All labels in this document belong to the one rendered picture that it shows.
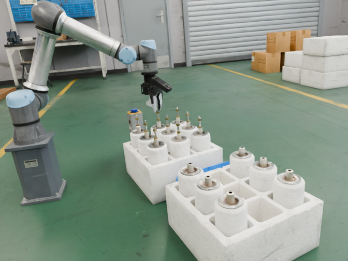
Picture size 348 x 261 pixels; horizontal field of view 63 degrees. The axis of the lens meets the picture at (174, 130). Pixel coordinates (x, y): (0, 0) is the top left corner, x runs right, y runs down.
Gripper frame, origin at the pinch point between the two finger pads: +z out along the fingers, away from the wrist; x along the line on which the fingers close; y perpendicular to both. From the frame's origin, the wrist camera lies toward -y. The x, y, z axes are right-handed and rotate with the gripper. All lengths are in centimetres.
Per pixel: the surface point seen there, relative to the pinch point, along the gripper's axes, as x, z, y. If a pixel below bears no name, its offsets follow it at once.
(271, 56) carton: -345, 10, 30
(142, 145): 20.7, 12.5, -3.8
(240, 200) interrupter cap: 49, 10, -63
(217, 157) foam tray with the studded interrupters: 1.8, 21.4, -34.7
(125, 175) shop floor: 16.1, 35.2, 15.5
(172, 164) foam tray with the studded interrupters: 23.0, 17.9, -22.1
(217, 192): 46, 11, -55
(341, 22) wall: -678, -27, -39
